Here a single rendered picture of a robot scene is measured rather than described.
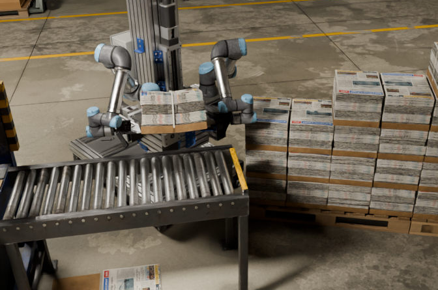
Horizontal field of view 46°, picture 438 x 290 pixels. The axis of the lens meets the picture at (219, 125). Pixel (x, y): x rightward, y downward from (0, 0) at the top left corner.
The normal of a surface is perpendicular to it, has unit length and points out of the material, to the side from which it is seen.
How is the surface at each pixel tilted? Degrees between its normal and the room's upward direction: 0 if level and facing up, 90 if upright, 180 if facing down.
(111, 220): 90
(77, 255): 0
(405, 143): 89
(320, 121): 1
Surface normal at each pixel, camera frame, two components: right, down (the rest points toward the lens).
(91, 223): 0.15, 0.48
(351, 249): -0.03, -0.87
